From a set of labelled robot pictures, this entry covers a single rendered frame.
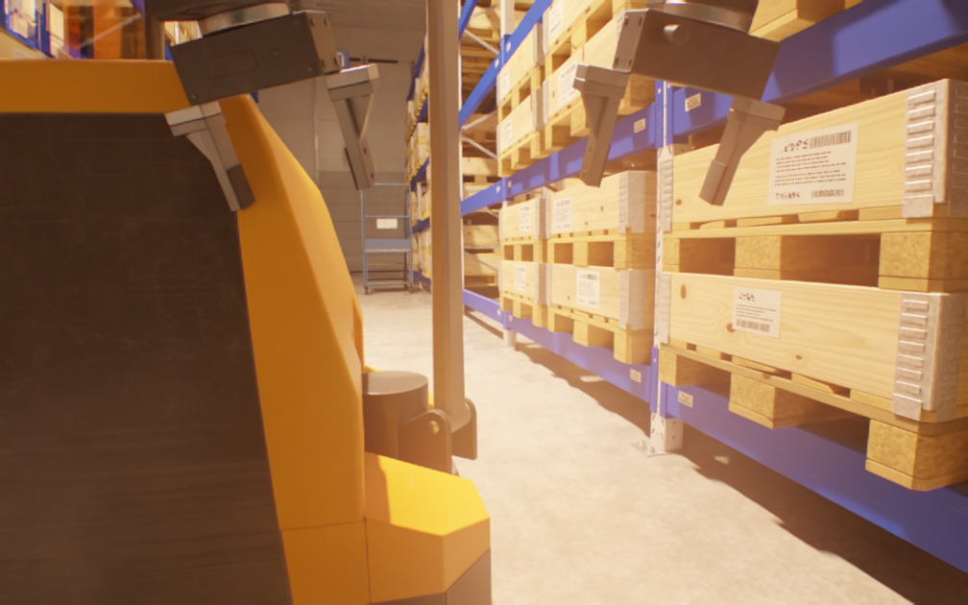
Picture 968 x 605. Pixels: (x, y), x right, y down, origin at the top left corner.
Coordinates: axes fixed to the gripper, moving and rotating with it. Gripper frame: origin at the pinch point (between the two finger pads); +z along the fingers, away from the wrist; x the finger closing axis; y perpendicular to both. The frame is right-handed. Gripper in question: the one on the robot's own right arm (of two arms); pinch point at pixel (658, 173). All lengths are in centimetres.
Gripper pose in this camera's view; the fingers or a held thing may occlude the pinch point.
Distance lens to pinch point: 51.5
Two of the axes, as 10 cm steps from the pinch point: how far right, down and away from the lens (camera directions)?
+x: 9.8, 0.8, 1.9
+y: 1.2, 4.9, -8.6
